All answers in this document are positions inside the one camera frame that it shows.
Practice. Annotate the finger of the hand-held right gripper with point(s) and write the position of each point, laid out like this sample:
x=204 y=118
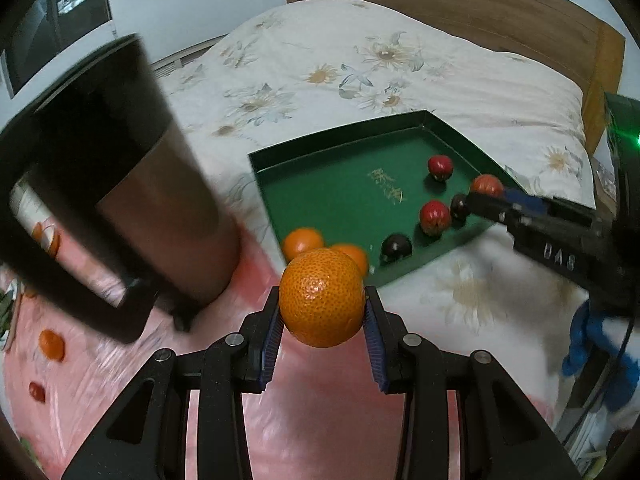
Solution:
x=527 y=203
x=492 y=207

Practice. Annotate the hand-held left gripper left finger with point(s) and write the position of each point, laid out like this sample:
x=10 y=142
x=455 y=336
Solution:
x=269 y=342

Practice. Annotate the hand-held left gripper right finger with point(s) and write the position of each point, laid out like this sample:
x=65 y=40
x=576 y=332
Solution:
x=374 y=345

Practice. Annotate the red apple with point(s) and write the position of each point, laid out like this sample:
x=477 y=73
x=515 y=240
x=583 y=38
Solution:
x=486 y=185
x=435 y=217

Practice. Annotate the dark purple plum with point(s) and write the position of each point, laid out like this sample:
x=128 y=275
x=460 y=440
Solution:
x=459 y=206
x=396 y=247

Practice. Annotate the small red fruit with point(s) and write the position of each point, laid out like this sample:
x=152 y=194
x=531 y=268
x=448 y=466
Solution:
x=36 y=391
x=440 y=166

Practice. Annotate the orange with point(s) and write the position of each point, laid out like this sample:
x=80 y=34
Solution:
x=302 y=242
x=356 y=256
x=51 y=345
x=322 y=300

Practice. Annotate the green tray box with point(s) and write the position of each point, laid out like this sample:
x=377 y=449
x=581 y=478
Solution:
x=340 y=185

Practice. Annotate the person's right hand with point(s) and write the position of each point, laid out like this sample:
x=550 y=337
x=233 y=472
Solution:
x=592 y=340

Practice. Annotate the pink plastic sheet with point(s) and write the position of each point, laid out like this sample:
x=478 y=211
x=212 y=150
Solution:
x=310 y=420

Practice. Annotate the floral bed sheet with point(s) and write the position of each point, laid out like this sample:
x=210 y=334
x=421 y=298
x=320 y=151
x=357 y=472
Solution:
x=350 y=60

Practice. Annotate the orange oval dish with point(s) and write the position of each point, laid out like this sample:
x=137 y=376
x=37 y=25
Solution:
x=27 y=205

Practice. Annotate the dark window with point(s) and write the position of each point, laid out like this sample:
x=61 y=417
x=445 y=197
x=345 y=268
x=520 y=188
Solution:
x=60 y=15

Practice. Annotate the grey ribbed rail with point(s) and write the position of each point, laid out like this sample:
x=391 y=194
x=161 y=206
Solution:
x=175 y=62

